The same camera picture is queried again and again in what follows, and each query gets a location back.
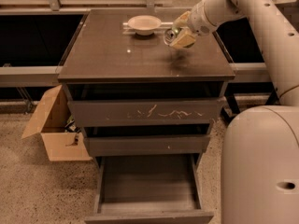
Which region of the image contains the open cardboard box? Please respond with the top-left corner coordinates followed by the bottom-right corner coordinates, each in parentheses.
top-left (21, 85), bottom-right (92, 161)

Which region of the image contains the white bowl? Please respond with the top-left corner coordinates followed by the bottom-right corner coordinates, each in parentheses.
top-left (128, 15), bottom-right (162, 35)

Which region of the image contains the middle grey drawer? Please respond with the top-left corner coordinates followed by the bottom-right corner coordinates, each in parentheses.
top-left (84, 135), bottom-right (210, 157)

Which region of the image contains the dark grey drawer cabinet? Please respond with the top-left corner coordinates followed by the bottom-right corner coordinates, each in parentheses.
top-left (57, 7), bottom-right (236, 224)

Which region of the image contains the top grey drawer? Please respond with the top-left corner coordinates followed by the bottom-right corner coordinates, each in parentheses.
top-left (68, 98), bottom-right (225, 127)

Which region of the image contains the open bottom grey drawer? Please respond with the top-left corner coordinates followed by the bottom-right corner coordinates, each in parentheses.
top-left (85, 154), bottom-right (214, 224)

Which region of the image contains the black rolling stand base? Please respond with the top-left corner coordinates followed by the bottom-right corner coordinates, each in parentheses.
top-left (221, 91), bottom-right (279, 124)

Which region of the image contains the green soda can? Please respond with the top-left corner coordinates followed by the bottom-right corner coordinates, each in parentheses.
top-left (164, 28), bottom-right (177, 47)

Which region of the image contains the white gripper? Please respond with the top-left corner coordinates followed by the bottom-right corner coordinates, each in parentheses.
top-left (170, 0), bottom-right (218, 49)

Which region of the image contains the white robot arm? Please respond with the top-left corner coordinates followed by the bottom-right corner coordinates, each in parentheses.
top-left (170, 0), bottom-right (299, 224)

